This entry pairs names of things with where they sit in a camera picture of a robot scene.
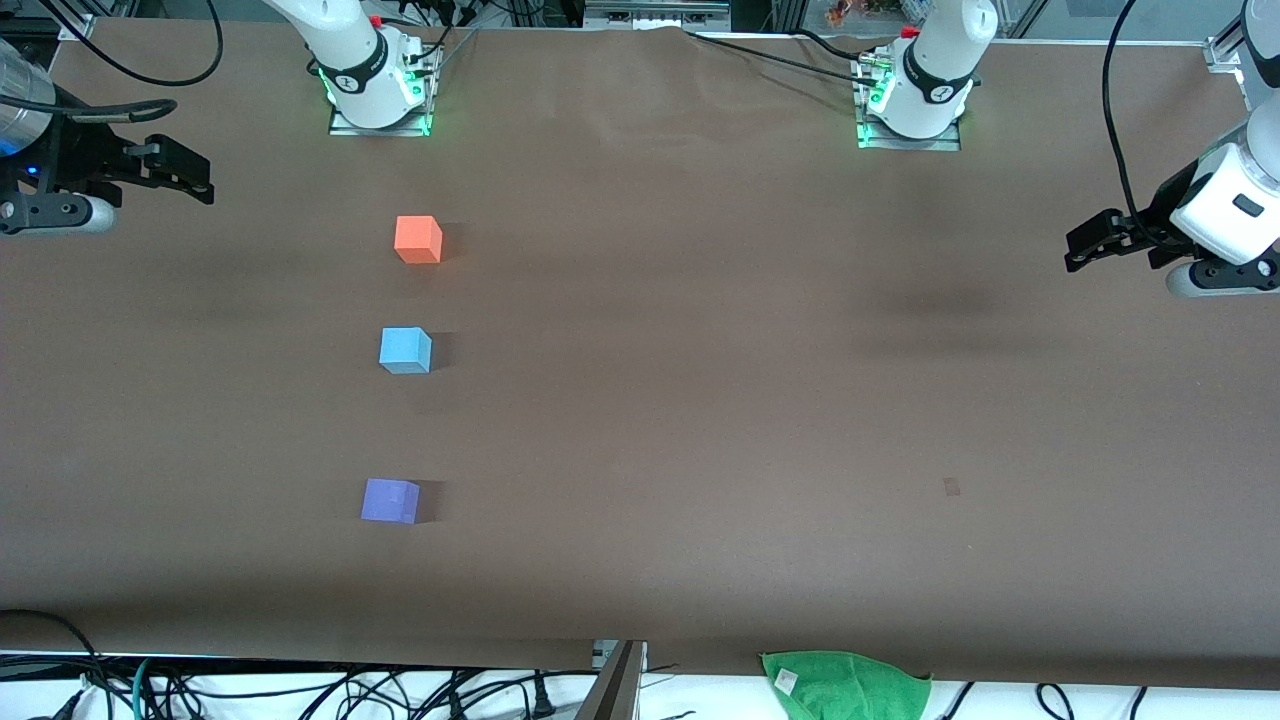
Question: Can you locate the light blue foam block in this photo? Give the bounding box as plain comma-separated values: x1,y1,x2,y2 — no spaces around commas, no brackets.
378,326,434,376

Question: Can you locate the orange foam block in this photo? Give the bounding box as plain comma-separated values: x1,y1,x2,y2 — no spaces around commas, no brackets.
394,215,444,265

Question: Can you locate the purple foam block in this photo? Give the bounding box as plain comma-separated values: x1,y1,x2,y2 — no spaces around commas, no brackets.
360,478,422,525

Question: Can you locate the small orange toy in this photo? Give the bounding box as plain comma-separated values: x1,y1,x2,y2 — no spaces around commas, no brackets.
825,0,921,29

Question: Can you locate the grey electronics box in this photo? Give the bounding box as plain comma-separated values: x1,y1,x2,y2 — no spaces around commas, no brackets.
585,0,731,31

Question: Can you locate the brown table cover sheet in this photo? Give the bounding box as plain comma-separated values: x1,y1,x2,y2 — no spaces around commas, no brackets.
0,18,1280,691

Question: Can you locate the green cloth with white label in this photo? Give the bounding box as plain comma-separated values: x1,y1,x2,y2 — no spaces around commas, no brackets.
760,650,933,720

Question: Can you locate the aluminium frame corner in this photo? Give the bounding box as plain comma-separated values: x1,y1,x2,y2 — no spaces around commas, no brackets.
55,0,101,41
1205,15,1251,73

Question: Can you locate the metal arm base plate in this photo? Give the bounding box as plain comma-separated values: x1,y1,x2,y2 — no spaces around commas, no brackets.
328,45,441,138
852,55,963,152

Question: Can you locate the black base cable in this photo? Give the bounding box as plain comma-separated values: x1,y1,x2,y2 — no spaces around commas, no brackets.
685,28,883,87

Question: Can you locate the black looped cable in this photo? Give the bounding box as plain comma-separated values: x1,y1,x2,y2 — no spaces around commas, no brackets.
0,610,113,720

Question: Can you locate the grey metal post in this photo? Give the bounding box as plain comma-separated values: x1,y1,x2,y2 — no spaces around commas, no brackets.
575,640,646,720

